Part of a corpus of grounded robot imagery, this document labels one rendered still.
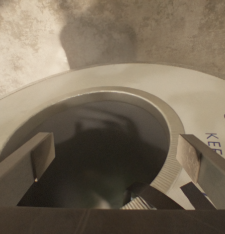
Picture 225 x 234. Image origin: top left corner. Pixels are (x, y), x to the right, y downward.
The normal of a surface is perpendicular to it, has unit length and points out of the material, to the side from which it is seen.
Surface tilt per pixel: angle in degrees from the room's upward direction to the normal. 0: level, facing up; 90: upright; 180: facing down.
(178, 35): 0
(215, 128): 90
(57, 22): 0
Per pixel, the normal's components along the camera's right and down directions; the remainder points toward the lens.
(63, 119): 0.55, 0.43
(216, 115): -0.15, -0.79
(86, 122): 0.21, 0.56
